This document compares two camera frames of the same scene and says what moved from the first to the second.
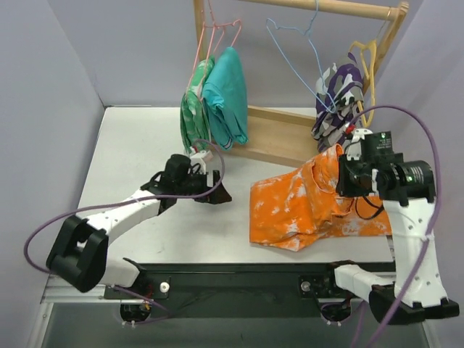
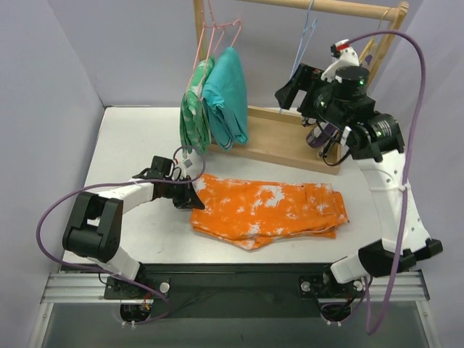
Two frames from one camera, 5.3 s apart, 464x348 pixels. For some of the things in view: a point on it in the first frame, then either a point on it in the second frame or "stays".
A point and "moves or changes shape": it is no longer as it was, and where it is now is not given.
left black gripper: x=211 y=185 to x=185 y=196
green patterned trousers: x=193 y=118 stays
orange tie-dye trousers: x=296 y=207 moves or changes shape
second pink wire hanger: x=223 y=25 stays
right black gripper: x=346 y=176 to x=302 y=87
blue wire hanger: x=306 y=32 to x=307 y=32
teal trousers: x=223 y=93 stays
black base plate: x=235 y=291 stays
